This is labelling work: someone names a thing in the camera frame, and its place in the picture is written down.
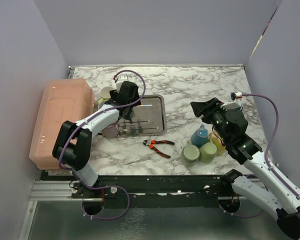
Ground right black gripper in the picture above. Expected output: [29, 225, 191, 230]
[191, 96, 231, 143]

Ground yellow-green faceted mug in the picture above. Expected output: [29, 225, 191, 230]
[97, 86, 114, 104]

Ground salmon pink mug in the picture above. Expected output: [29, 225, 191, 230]
[98, 99, 108, 110]

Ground lilac wavy-pattern mug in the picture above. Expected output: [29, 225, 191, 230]
[102, 122, 119, 139]

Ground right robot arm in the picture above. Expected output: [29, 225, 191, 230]
[190, 97, 300, 240]

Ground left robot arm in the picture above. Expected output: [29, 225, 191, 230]
[52, 81, 141, 198]

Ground blue mug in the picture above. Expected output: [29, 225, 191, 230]
[190, 124, 209, 149]

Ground green tilted mug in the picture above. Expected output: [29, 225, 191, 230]
[199, 140, 217, 164]

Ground yellow mug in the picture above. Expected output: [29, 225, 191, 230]
[209, 133, 226, 156]

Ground pale green upright mug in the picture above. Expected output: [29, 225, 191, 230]
[181, 144, 200, 164]

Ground silver metal tray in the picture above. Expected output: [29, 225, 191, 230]
[118, 94, 167, 137]

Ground orange black pliers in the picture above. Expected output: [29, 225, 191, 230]
[142, 139, 175, 159]

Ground pink plastic storage box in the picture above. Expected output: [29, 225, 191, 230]
[29, 78, 94, 170]

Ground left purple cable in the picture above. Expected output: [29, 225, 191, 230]
[58, 69, 147, 221]

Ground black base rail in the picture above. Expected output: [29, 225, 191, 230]
[39, 171, 266, 208]

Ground aluminium frame rail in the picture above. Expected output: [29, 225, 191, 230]
[28, 181, 77, 201]

